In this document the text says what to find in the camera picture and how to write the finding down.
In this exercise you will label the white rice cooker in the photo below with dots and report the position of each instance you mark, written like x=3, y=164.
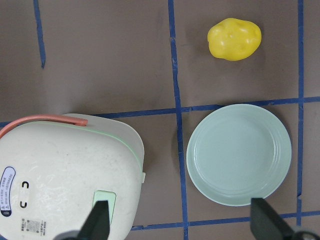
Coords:
x=54, y=168

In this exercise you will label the yellow toy potato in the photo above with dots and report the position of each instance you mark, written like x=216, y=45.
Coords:
x=234, y=39

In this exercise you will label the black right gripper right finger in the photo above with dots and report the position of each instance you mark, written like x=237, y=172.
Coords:
x=266, y=224

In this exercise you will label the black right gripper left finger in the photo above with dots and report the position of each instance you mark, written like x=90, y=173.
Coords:
x=97, y=224

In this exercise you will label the green plate near yellow toy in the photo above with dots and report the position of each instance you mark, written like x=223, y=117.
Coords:
x=238, y=152

